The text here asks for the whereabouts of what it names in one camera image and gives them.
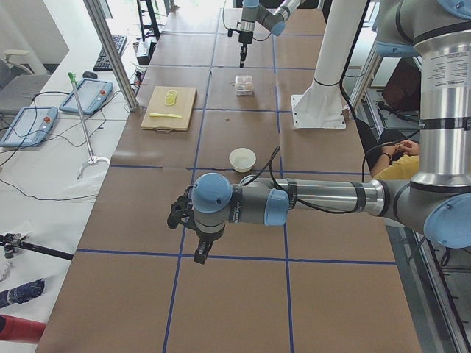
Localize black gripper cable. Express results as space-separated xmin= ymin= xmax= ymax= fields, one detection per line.
xmin=238 ymin=145 xmax=420 ymax=215

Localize white round bowl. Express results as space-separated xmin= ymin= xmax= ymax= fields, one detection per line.
xmin=229 ymin=147 xmax=256 ymax=173

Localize black keyboard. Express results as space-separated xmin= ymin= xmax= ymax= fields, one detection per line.
xmin=93 ymin=35 xmax=128 ymax=72

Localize grabber stick green tip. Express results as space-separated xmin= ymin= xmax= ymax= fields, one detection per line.
xmin=68 ymin=72 xmax=110 ymax=180

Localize white office chair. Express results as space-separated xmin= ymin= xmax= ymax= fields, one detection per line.
xmin=1 ymin=49 xmax=50 ymax=118

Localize black tripod rod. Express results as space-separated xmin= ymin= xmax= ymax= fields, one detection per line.
xmin=0 ymin=233 xmax=74 ymax=260

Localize blue teach pendant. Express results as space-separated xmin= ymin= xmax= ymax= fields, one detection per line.
xmin=1 ymin=107 xmax=58 ymax=147
xmin=59 ymin=78 xmax=113 ymax=116

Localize yellow plastic knife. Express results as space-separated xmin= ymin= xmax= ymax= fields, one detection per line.
xmin=149 ymin=113 xmax=183 ymax=118

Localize aluminium frame post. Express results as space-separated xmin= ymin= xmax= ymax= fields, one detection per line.
xmin=83 ymin=0 xmax=138 ymax=112

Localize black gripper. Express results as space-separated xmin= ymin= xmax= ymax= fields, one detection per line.
xmin=167 ymin=185 xmax=221 ymax=264

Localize folded dark umbrella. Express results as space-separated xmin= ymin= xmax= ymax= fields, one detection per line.
xmin=0 ymin=279 xmax=45 ymax=308

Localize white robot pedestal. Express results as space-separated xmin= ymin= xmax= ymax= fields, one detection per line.
xmin=291 ymin=0 xmax=369 ymax=129

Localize white clear egg box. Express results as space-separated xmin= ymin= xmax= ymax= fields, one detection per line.
xmin=231 ymin=75 xmax=253 ymax=96

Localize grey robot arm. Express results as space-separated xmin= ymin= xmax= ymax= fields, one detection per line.
xmin=192 ymin=1 xmax=296 ymax=264
xmin=167 ymin=1 xmax=470 ymax=263

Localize blue teach pendant near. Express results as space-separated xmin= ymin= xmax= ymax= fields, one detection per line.
xmin=1 ymin=107 xmax=58 ymax=147

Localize lemon slice front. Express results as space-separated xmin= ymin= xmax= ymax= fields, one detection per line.
xmin=164 ymin=96 xmax=176 ymax=106

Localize black computer mouse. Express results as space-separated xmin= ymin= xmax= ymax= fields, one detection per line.
xmin=82 ymin=71 xmax=98 ymax=79

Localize blue teach pendant far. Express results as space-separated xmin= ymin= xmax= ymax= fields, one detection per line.
xmin=59 ymin=78 xmax=113 ymax=116

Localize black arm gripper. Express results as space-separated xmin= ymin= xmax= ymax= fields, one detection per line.
xmin=227 ymin=28 xmax=253 ymax=68

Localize wooden cutting board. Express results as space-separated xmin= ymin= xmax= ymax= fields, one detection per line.
xmin=141 ymin=86 xmax=196 ymax=131

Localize red cylinder object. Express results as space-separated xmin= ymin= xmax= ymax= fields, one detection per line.
xmin=1 ymin=315 xmax=46 ymax=344

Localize person in yellow shirt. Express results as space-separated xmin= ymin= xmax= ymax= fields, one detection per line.
xmin=370 ymin=140 xmax=420 ymax=180

